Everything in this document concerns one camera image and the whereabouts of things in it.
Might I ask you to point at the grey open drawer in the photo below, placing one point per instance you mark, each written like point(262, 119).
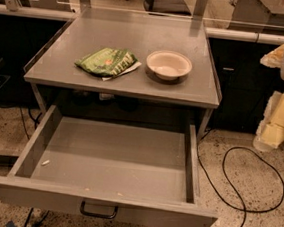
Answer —
point(149, 173)

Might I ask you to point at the grey cabinet table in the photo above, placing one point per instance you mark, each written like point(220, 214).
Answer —
point(138, 97)

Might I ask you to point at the black drawer handle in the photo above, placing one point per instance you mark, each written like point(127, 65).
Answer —
point(98, 211)

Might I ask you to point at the green jalapeno chip bag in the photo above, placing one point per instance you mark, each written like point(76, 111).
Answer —
point(109, 63)

